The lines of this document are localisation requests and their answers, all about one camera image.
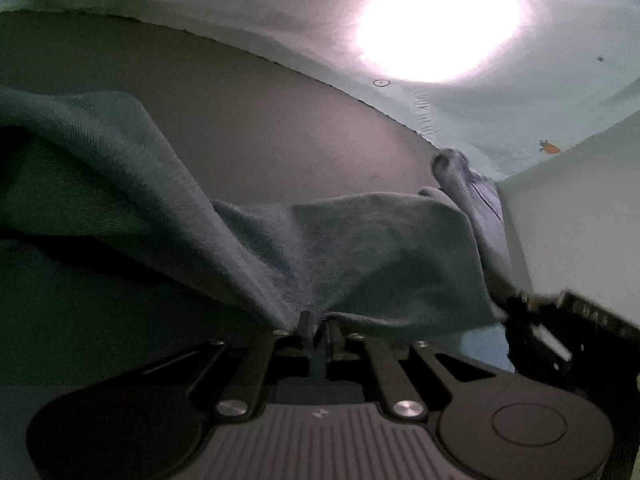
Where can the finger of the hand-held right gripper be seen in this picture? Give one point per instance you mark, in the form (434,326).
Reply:
(527,340)

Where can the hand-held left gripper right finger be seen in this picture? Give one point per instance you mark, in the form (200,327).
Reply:
(334,342)

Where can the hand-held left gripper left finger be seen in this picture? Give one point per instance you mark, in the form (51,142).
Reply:
(306,340)

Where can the blue denim shorts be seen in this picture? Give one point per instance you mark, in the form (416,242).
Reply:
(375,240)

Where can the white carrot printed sheet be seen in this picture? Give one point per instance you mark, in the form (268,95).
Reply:
(250,5)

